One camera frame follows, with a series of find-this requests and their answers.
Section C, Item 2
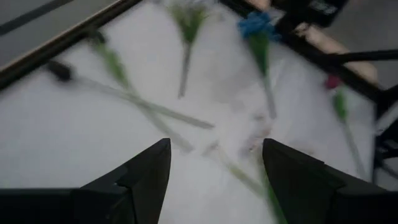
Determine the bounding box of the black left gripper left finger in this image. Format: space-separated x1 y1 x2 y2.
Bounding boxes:
0 138 172 224

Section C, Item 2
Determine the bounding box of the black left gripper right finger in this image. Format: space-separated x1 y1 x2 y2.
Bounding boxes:
262 138 398 224

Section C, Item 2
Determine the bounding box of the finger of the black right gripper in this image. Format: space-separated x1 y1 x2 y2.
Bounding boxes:
273 0 349 28

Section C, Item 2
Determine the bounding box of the white artificial flower bunch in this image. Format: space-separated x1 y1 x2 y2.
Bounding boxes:
201 114 289 224
167 0 208 100

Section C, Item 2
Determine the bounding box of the blue artificial flower bunch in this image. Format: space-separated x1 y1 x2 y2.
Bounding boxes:
237 11 283 121

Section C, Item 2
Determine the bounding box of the red artificial tulip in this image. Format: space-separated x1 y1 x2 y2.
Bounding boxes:
324 73 369 181

